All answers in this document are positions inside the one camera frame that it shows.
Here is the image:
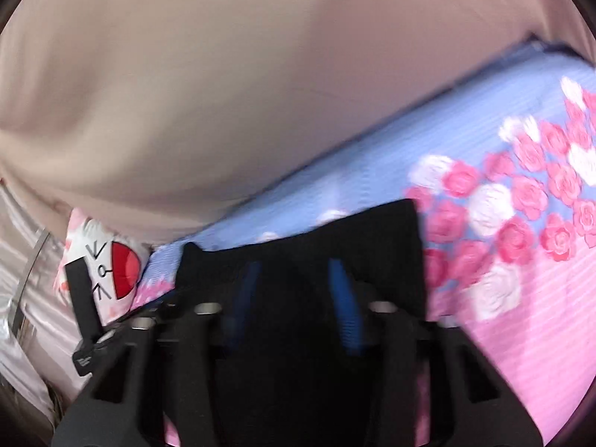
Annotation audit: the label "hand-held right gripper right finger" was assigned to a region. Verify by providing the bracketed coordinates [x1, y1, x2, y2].
[327, 257, 545, 447]

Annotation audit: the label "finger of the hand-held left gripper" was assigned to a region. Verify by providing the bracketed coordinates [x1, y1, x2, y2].
[66, 261, 106, 340]

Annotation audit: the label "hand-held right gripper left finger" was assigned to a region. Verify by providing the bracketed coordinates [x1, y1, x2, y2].
[50, 260, 264, 447]

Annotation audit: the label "black pants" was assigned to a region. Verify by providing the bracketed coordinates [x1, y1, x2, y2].
[173, 198, 428, 447]

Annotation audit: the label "bunny face pillow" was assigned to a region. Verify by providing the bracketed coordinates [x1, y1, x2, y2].
[53, 208, 152, 327]

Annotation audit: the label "silver satin cloth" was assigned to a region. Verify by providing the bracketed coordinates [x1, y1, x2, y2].
[0, 179, 96, 424]

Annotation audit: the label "pink floral blanket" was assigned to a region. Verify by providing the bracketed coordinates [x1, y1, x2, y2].
[129, 43, 596, 447]

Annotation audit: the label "beige curtain cloth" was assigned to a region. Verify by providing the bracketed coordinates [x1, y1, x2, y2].
[0, 0, 596, 248]

